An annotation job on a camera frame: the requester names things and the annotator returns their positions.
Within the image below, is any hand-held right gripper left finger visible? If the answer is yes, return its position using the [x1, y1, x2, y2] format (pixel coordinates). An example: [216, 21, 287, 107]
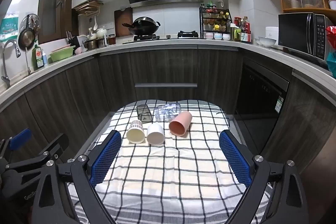
[31, 130, 122, 224]

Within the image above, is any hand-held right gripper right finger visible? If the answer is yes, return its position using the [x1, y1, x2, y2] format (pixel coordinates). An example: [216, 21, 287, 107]
[219, 130, 309, 224]

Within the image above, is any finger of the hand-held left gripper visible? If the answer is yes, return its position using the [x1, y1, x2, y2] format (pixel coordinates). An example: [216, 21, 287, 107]
[5, 133, 69, 174]
[0, 128, 33, 160]

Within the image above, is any cream striped cup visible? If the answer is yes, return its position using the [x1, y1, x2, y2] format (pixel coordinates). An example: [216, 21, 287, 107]
[126, 120, 146, 144]

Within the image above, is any white cup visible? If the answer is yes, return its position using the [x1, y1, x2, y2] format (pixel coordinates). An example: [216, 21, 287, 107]
[146, 122, 166, 146]

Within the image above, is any dark transparent cup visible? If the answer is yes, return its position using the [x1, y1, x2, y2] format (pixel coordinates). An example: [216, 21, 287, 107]
[136, 105, 153, 123]

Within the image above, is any pink cup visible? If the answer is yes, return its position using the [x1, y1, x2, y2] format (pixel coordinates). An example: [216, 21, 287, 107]
[169, 111, 193, 138]

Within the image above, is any clear printed cup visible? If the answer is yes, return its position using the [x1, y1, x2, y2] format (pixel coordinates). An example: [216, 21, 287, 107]
[154, 103, 183, 122]

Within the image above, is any black dishwasher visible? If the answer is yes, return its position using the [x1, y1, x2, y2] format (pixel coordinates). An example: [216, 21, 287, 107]
[235, 57, 290, 151]

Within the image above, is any black white checked cloth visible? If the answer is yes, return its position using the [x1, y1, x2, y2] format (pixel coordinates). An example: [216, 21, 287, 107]
[67, 99, 273, 224]

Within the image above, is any steel kitchen faucet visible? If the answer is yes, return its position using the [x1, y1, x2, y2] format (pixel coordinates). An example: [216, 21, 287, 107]
[1, 39, 21, 88]

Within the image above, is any green dish soap bottle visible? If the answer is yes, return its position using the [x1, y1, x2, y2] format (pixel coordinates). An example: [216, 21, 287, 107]
[33, 45, 45, 68]

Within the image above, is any green plastic basin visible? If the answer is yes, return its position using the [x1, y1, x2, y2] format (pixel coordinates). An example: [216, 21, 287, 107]
[49, 46, 75, 62]

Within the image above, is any hanging frying pan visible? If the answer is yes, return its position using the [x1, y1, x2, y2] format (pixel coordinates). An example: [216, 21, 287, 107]
[18, 13, 41, 51]

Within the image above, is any steel pot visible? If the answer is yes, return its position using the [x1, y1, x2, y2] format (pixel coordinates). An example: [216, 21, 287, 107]
[83, 39, 99, 51]

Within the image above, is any black knife block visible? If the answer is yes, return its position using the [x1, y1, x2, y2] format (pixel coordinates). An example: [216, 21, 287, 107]
[66, 31, 80, 47]

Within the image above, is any green printed bag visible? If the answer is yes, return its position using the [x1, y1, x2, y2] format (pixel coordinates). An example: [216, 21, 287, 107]
[0, 13, 19, 42]

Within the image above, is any large white bowl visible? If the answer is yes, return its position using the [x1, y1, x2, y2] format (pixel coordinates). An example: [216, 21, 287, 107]
[259, 36, 277, 47]

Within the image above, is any dark sauce bottle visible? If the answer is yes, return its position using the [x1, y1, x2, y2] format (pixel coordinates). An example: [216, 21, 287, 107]
[241, 17, 250, 36]

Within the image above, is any gas hob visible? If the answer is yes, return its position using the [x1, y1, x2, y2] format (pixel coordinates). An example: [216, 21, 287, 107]
[122, 30, 200, 45]

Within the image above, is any black microwave oven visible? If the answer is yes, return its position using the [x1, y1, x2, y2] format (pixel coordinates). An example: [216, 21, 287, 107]
[278, 13, 333, 61]

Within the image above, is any black wok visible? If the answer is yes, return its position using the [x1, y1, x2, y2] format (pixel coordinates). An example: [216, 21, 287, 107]
[122, 17, 161, 36]

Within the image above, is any dark wooden cutting board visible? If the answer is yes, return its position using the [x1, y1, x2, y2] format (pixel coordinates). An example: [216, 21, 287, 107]
[114, 7, 133, 38]

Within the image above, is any row of seasoning bottles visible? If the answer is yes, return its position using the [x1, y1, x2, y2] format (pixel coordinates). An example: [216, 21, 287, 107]
[203, 2, 231, 31]

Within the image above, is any black spice rack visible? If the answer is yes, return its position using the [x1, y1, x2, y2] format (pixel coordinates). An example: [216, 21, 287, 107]
[199, 4, 232, 40]

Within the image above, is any red bag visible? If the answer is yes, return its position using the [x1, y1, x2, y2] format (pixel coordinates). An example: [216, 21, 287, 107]
[325, 26, 336, 49]

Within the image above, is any metal drawer handle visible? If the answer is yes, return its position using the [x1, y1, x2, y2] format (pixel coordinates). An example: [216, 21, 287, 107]
[135, 83, 198, 88]

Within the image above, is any brown window frame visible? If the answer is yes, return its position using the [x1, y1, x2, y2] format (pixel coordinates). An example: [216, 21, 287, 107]
[37, 0, 76, 45]

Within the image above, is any wall rack with boards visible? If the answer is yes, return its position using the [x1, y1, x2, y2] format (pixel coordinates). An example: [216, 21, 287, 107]
[73, 0, 104, 17]

